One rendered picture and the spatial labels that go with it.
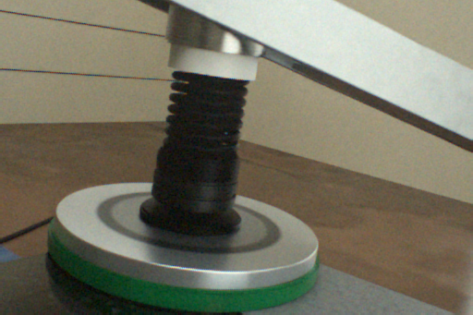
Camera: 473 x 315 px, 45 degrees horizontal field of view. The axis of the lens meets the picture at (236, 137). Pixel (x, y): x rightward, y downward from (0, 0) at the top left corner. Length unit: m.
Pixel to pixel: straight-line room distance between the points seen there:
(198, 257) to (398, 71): 0.20
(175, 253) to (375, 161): 5.22
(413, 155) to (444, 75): 4.99
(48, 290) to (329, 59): 0.25
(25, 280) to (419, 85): 0.31
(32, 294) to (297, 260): 0.18
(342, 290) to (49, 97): 5.42
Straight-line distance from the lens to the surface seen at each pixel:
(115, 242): 0.41
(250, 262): 0.40
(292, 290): 0.42
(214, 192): 0.44
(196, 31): 0.42
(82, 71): 5.98
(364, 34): 0.43
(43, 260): 0.44
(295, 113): 5.97
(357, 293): 0.47
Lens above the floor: 1.02
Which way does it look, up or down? 9 degrees down
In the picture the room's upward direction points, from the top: 9 degrees clockwise
